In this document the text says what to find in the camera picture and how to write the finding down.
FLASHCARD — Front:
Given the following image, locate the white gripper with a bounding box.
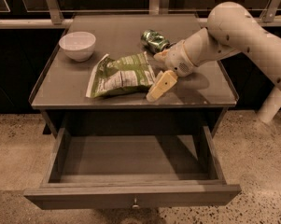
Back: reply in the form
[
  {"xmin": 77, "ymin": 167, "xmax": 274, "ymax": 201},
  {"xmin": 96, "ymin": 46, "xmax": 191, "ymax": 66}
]
[{"xmin": 146, "ymin": 40, "xmax": 195, "ymax": 102}]

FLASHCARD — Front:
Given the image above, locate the green jalapeno chip bag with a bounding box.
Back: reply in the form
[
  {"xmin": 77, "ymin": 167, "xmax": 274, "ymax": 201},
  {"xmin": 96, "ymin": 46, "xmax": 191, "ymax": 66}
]
[{"xmin": 86, "ymin": 52, "xmax": 155, "ymax": 98}]

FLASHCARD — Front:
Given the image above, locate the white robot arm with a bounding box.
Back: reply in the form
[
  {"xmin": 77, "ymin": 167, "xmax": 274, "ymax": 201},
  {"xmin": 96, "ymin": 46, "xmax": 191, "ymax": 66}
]
[{"xmin": 147, "ymin": 2, "xmax": 281, "ymax": 123}]

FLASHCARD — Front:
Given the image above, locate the open grey top drawer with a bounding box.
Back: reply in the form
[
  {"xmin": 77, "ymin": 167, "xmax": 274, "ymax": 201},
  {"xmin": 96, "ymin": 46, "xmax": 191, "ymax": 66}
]
[{"xmin": 24, "ymin": 127, "xmax": 241, "ymax": 210}]

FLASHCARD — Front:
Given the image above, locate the metal drawer knob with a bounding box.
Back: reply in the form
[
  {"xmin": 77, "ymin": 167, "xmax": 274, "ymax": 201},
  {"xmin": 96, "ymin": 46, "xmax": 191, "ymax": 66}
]
[{"xmin": 132, "ymin": 198, "xmax": 140, "ymax": 210}]

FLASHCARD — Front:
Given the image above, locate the crushed green soda can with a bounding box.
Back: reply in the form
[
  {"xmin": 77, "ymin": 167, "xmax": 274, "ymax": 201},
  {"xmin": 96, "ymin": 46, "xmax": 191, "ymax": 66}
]
[{"xmin": 141, "ymin": 29, "xmax": 172, "ymax": 54}]

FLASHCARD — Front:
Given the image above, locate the grey nightstand cabinet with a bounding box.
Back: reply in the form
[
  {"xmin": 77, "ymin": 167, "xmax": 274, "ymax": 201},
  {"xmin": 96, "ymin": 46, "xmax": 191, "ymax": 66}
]
[{"xmin": 29, "ymin": 15, "xmax": 238, "ymax": 134}]

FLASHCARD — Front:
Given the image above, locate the white ceramic bowl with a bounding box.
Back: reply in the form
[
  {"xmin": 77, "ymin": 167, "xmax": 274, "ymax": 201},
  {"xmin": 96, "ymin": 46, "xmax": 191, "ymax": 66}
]
[{"xmin": 59, "ymin": 32, "xmax": 96, "ymax": 62}]

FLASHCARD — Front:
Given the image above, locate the metal window frame rail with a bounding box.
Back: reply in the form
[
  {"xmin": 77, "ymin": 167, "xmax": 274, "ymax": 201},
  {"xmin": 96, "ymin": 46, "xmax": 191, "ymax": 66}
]
[{"xmin": 0, "ymin": 0, "xmax": 281, "ymax": 29}]

